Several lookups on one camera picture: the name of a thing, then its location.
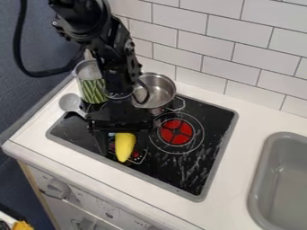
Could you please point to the green striped can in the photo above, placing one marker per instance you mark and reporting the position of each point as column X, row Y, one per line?
column 91, row 87

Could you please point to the silver pot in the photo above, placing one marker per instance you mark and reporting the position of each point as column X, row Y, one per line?
column 159, row 88

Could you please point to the toy stove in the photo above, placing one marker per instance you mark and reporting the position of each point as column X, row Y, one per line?
column 200, row 155

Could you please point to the grey spoon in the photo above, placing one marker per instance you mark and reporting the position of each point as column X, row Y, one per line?
column 70, row 103

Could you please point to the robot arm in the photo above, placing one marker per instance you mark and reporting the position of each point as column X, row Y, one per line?
column 100, row 33

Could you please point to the toy sink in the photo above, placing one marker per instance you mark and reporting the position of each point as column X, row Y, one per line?
column 280, row 185

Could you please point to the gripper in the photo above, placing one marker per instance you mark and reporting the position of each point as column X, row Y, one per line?
column 120, row 116

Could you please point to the yellow toy banana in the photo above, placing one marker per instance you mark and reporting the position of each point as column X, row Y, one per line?
column 124, row 146

